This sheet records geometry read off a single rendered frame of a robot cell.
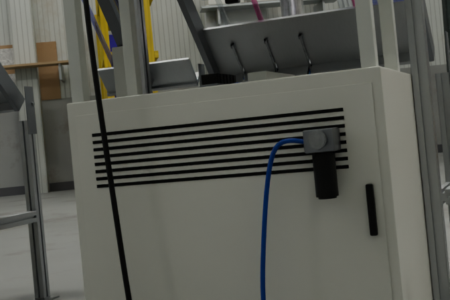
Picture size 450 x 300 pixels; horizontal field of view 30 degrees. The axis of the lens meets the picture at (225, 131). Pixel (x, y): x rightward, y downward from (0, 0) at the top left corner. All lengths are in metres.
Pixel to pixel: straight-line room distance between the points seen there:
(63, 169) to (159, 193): 10.32
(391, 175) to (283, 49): 1.06
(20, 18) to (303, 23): 9.68
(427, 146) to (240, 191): 0.54
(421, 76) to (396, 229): 0.52
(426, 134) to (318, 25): 0.64
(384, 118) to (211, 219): 0.41
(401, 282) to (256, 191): 0.33
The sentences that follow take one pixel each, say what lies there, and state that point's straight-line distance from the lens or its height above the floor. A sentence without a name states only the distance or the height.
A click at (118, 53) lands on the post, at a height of 0.81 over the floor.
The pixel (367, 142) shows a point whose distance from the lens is 1.65.
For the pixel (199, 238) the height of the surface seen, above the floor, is 0.31.
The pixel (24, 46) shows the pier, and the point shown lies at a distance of 12.00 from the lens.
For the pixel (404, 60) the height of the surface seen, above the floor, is 0.69.
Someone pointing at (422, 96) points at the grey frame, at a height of 0.56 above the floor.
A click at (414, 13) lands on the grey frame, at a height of 0.76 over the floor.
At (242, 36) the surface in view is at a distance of 2.62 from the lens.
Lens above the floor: 0.51
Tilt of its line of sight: 1 degrees up
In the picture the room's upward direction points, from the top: 5 degrees counter-clockwise
